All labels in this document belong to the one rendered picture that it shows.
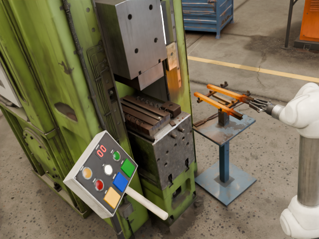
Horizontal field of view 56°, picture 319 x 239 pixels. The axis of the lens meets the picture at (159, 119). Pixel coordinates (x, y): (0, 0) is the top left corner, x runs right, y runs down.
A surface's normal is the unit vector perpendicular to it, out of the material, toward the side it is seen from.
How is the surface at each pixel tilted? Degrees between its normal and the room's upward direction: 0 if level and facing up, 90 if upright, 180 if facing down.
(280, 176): 0
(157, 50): 90
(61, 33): 90
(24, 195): 0
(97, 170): 60
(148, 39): 90
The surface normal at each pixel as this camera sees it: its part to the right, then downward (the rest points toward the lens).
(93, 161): 0.75, -0.33
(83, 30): 0.73, 0.33
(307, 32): -0.57, 0.54
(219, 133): -0.14, -0.79
